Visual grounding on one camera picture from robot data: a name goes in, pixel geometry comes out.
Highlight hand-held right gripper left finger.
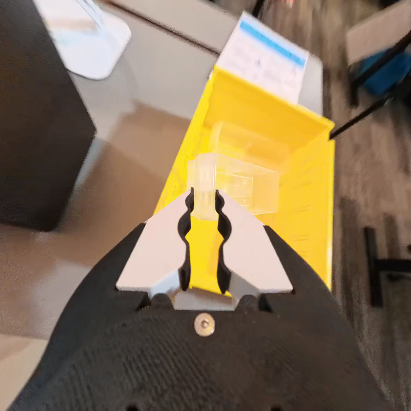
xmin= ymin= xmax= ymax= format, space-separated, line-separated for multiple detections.
xmin=116 ymin=187 xmax=195 ymax=296

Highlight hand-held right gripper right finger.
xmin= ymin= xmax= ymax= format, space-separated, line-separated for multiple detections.
xmin=216 ymin=189 xmax=294 ymax=304

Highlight yellow storage bin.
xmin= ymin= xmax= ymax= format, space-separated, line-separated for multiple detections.
xmin=152 ymin=66 xmax=336 ymax=297

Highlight clear plastic drawer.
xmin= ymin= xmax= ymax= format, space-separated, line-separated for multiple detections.
xmin=187 ymin=153 xmax=280 ymax=221
xmin=211 ymin=120 xmax=292 ymax=171

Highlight black drawer cabinet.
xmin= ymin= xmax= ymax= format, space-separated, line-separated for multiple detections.
xmin=0 ymin=0 xmax=97 ymax=232

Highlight grey desk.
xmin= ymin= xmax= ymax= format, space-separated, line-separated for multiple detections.
xmin=0 ymin=0 xmax=325 ymax=341

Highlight white desk stand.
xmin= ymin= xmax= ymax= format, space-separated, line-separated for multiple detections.
xmin=34 ymin=0 xmax=132 ymax=80

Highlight black table foot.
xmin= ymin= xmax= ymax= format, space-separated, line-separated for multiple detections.
xmin=364 ymin=226 xmax=411 ymax=309

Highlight printed paper sheet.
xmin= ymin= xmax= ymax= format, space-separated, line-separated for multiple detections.
xmin=217 ymin=12 xmax=310 ymax=105

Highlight blue container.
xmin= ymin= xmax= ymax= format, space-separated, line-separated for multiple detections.
xmin=363 ymin=48 xmax=411 ymax=97

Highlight black metal frame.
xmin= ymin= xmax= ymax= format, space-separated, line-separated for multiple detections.
xmin=329 ymin=32 xmax=411 ymax=142

